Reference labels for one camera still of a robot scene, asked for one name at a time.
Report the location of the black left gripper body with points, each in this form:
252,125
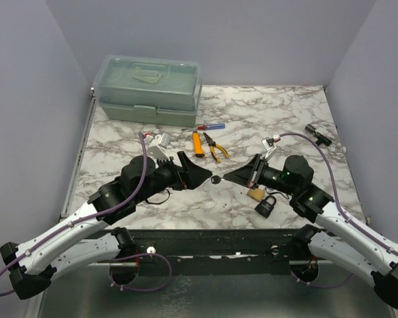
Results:
169,176

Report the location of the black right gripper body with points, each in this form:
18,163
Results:
261,172

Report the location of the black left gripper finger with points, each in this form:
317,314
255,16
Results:
186,163
195,177

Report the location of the black-headed key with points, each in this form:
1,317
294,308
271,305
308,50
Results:
216,179

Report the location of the black padlock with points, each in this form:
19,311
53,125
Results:
265,207

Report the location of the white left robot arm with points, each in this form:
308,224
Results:
33,265

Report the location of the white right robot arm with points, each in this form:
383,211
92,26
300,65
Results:
335,235

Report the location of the orange utility knife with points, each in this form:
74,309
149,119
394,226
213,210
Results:
197,145

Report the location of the brass padlock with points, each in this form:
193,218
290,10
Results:
256,194

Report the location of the red blue screwdriver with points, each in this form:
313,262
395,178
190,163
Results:
206,127

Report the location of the black T-shaped connector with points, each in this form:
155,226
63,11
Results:
320,138

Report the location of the green plastic toolbox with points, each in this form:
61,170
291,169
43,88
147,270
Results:
149,90

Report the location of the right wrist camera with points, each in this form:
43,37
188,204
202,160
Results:
270,146

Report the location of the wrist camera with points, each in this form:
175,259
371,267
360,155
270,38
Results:
270,146
157,145

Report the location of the yellow handled pliers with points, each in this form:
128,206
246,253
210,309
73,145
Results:
213,145

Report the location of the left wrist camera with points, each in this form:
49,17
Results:
157,145

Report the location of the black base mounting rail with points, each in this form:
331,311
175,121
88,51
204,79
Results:
211,252

